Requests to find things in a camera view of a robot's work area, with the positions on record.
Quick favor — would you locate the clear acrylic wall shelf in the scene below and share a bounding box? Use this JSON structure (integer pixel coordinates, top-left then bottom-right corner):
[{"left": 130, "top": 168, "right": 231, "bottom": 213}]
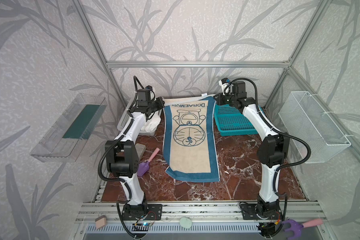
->
[{"left": 30, "top": 94, "right": 107, "bottom": 163}]

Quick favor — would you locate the teal plastic basket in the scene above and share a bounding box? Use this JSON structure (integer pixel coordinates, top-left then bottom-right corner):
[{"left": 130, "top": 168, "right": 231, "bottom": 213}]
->
[{"left": 214, "top": 105, "right": 258, "bottom": 136}]

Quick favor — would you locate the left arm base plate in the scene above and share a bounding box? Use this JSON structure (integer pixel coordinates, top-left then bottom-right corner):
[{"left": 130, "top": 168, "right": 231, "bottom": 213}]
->
[{"left": 121, "top": 204, "right": 163, "bottom": 221}]

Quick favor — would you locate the grey flat stone block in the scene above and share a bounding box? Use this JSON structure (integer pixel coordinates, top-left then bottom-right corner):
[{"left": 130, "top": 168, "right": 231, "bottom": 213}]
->
[{"left": 135, "top": 144, "right": 146, "bottom": 159}]

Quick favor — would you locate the white crumpled towel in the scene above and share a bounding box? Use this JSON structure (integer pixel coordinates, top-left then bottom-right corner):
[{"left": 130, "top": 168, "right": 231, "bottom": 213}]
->
[{"left": 140, "top": 115, "right": 161, "bottom": 135}]

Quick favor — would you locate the pale green round disc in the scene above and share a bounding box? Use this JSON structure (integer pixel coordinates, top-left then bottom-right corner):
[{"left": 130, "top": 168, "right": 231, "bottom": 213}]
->
[{"left": 179, "top": 217, "right": 193, "bottom": 229}]

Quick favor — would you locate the aluminium rail frame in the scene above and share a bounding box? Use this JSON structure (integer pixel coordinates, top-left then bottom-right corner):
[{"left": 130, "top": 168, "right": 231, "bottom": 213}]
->
[{"left": 69, "top": 201, "right": 336, "bottom": 240}]

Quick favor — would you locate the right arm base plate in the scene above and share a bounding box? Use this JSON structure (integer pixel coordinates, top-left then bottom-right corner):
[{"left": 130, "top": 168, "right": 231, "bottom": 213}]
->
[{"left": 239, "top": 200, "right": 285, "bottom": 221}]

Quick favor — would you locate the blue beige Doraemon towel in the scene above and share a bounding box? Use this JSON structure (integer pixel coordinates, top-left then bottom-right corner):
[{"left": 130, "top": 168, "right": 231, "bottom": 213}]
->
[{"left": 163, "top": 95, "right": 220, "bottom": 183}]

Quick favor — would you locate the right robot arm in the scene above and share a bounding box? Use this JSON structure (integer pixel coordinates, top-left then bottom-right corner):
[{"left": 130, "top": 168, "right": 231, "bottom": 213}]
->
[{"left": 214, "top": 93, "right": 312, "bottom": 215}]

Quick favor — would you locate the beige sponge block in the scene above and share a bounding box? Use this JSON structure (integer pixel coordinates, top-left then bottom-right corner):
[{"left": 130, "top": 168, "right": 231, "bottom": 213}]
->
[{"left": 95, "top": 215, "right": 107, "bottom": 230}]

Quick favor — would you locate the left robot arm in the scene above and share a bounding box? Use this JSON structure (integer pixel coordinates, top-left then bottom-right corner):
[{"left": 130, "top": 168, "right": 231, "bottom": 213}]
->
[{"left": 98, "top": 97, "right": 165, "bottom": 210}]

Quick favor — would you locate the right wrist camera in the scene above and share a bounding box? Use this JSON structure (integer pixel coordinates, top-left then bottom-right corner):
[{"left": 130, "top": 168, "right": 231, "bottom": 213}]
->
[{"left": 219, "top": 78, "right": 248, "bottom": 95}]

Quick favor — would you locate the white wire mesh basket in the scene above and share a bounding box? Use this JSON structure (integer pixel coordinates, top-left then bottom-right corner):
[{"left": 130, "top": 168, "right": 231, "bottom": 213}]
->
[{"left": 279, "top": 91, "right": 351, "bottom": 164}]

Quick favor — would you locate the purple pink fork tool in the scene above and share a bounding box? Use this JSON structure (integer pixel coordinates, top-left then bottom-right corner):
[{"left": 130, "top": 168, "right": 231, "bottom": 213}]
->
[{"left": 282, "top": 219, "right": 323, "bottom": 240}]

